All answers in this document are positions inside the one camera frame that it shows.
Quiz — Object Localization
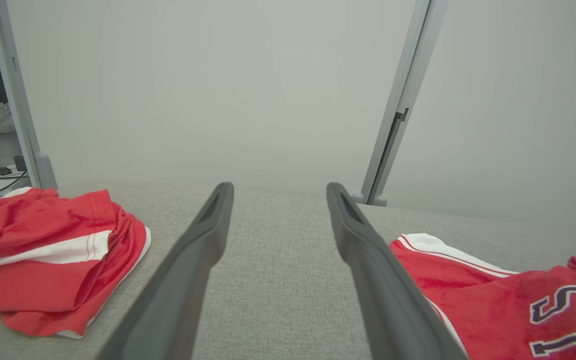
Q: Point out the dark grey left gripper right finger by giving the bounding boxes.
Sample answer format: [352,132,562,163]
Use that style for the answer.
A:
[325,182,469,360]

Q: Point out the white power strip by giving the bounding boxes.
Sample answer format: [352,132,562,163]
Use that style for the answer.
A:
[0,177,30,197]

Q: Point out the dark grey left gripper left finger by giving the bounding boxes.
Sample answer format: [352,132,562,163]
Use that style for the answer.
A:
[97,182,235,360]

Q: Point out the grey fabric sofa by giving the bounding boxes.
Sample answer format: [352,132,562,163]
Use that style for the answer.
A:
[0,180,576,360]

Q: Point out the red shorts with white stripes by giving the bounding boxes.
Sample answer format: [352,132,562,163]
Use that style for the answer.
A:
[0,187,152,340]

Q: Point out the grey metal partition post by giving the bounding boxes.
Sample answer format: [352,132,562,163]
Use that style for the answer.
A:
[351,0,450,207]
[0,0,59,191]

